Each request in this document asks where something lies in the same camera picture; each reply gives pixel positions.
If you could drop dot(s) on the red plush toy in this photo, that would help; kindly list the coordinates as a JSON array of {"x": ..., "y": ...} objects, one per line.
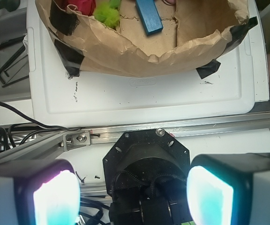
[{"x": 85, "y": 7}]

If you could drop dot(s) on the blue rectangular block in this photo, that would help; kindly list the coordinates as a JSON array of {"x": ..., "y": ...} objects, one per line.
[{"x": 149, "y": 16}]

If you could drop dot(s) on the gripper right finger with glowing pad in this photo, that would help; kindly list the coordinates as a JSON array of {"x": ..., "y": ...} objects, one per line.
[{"x": 229, "y": 189}]

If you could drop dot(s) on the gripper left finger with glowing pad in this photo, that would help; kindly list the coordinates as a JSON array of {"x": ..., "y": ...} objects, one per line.
[{"x": 38, "y": 192}]

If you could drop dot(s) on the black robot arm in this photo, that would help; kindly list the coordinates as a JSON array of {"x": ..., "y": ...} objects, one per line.
[{"x": 164, "y": 202}]

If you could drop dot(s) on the aluminium extrusion rail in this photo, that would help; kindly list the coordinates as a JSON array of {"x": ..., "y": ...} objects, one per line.
[{"x": 182, "y": 128}]

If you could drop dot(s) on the green plush animal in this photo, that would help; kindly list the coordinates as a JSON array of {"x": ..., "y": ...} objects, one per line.
[{"x": 107, "y": 12}]

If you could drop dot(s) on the black hex key set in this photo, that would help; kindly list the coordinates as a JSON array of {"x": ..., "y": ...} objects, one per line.
[{"x": 14, "y": 68}]

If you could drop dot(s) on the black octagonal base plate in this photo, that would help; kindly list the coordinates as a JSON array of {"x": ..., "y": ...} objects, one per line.
[{"x": 139, "y": 157}]

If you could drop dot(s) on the brown paper bag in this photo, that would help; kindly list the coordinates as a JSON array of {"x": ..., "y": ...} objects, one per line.
[{"x": 195, "y": 33}]

